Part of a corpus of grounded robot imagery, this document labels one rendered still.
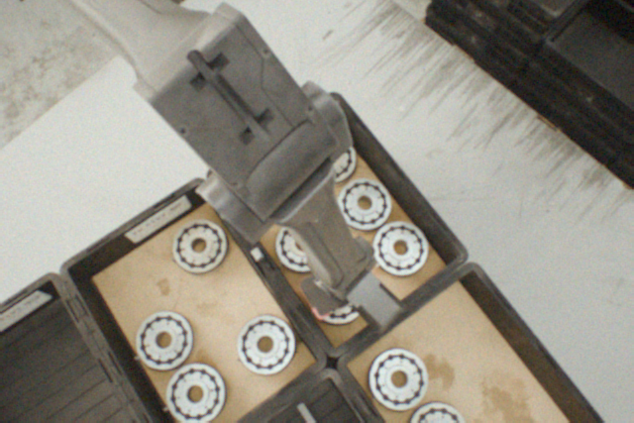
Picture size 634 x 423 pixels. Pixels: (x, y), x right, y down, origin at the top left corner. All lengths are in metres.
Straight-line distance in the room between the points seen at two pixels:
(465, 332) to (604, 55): 1.18
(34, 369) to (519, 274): 0.97
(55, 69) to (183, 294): 1.50
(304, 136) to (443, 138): 0.96
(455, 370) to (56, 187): 0.93
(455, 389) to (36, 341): 0.77
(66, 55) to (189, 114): 2.10
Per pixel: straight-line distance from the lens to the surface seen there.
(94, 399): 1.10
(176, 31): 0.35
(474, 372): 1.07
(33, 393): 1.14
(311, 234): 0.47
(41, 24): 2.55
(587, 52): 1.97
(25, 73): 2.44
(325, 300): 0.89
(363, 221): 1.04
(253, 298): 1.04
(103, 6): 0.42
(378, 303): 0.78
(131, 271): 1.10
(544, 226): 1.30
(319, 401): 1.03
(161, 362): 1.03
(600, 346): 1.30
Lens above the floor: 1.86
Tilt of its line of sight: 71 degrees down
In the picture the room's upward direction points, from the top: 1 degrees counter-clockwise
